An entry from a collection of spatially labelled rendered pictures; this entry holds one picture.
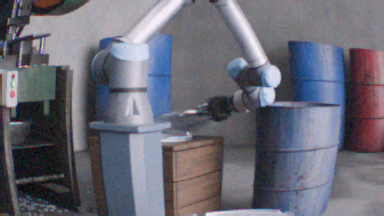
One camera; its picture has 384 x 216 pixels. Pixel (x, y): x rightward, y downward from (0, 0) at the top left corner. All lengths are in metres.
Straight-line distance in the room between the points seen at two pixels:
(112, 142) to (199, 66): 3.76
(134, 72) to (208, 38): 3.71
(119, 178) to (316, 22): 3.54
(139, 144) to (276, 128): 0.64
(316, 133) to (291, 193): 0.25
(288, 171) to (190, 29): 3.47
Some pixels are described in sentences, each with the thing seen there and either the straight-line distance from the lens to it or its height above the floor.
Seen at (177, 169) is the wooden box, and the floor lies 0.27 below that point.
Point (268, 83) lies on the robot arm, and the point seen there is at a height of 0.56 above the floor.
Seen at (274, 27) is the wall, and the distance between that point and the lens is 5.09.
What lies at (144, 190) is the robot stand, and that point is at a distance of 1.67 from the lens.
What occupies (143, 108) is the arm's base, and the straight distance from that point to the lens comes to 1.68.
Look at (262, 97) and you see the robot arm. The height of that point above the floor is 0.51.
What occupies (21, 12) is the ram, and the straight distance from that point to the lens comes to 2.23.
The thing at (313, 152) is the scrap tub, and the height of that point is 0.31.
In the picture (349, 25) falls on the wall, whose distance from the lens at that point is 4.87.
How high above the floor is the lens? 0.58
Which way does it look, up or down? 3 degrees down
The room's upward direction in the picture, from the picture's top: straight up
